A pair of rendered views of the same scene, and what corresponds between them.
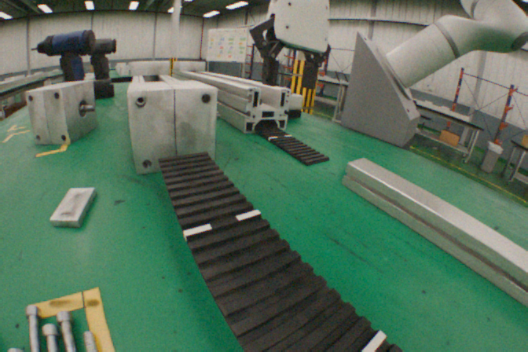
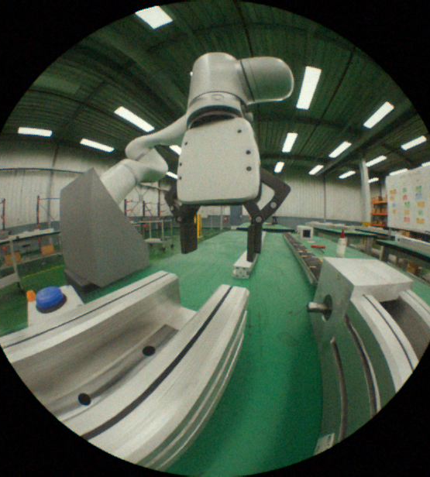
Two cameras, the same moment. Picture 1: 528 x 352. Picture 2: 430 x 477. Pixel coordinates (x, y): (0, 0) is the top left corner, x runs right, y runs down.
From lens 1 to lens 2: 0.45 m
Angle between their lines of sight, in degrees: 114
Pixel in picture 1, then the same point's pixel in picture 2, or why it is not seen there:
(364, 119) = (120, 264)
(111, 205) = not seen: hidden behind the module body
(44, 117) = not seen: outside the picture
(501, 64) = (61, 184)
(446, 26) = (134, 168)
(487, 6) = (152, 158)
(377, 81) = (118, 222)
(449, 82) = (30, 210)
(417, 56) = (118, 193)
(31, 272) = not seen: hidden behind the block
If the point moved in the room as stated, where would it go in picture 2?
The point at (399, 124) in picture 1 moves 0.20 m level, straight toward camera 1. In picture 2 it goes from (142, 250) to (209, 253)
